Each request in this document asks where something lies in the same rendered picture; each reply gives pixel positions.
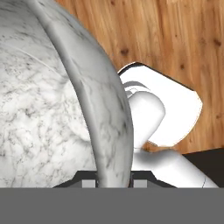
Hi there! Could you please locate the white rounded object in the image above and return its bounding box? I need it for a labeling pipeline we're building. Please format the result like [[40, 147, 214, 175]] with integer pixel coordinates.
[[117, 61, 220, 189]]

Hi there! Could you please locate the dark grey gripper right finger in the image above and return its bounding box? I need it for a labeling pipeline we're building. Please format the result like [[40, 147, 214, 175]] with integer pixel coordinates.
[[128, 170, 178, 189]]

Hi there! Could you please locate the black block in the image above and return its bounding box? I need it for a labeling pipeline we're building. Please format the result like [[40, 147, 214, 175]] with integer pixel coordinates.
[[183, 147, 224, 189]]

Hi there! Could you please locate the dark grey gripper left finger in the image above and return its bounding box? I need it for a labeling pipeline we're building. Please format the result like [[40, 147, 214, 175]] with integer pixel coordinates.
[[53, 170, 99, 189]]

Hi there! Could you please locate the white grey marble bowl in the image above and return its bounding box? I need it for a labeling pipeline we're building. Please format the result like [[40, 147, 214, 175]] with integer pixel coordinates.
[[0, 0, 135, 189]]

